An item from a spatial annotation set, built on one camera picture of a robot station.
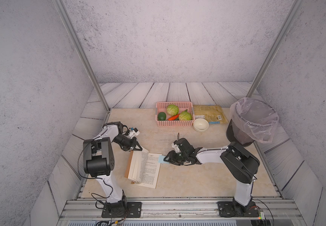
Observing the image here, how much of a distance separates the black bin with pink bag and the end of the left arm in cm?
63

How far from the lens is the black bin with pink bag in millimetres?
788

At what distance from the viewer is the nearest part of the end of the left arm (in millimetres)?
787
